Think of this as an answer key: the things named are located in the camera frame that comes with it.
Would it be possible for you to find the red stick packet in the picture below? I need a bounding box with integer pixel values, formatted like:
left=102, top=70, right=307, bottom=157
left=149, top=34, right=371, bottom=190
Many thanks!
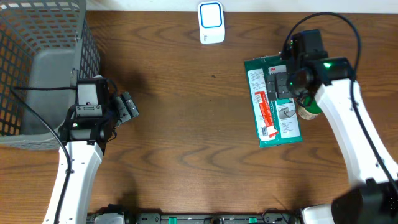
left=254, top=91, right=279, bottom=141

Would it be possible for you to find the green lid jar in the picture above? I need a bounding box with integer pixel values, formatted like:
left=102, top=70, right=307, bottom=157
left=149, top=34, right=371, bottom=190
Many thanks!
left=297, top=96, right=322, bottom=120

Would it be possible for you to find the green white 3M package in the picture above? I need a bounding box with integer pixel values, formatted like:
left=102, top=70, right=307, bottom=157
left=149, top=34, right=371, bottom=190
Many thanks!
left=244, top=55, right=303, bottom=147

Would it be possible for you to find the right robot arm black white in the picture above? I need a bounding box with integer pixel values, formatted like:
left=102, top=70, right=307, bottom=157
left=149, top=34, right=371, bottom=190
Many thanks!
left=267, top=57, right=397, bottom=223

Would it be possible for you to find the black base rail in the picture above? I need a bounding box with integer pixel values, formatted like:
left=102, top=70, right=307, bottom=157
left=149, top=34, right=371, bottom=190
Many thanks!
left=86, top=213, right=301, bottom=224

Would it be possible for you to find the grey plastic mesh basket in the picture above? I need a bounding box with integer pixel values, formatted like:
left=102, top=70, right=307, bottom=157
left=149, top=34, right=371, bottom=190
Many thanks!
left=1, top=0, right=100, bottom=150

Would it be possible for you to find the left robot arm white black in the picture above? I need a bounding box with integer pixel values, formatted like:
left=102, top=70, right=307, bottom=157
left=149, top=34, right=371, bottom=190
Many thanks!
left=43, top=92, right=139, bottom=223

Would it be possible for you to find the white barcode scanner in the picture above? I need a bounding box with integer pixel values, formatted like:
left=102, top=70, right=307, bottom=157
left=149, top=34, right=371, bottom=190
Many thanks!
left=197, top=1, right=226, bottom=45

